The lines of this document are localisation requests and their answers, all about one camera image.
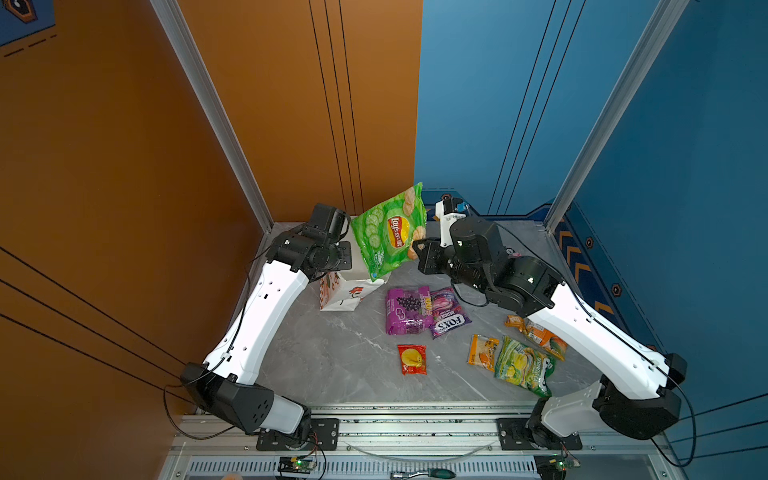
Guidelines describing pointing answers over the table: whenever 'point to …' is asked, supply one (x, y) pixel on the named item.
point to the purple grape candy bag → (408, 311)
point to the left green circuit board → (295, 465)
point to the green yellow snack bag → (524, 366)
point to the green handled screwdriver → (434, 473)
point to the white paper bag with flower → (338, 294)
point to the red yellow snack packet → (413, 359)
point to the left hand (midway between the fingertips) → (341, 253)
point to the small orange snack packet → (482, 351)
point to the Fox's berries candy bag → (446, 315)
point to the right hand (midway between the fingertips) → (410, 245)
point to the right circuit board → (553, 466)
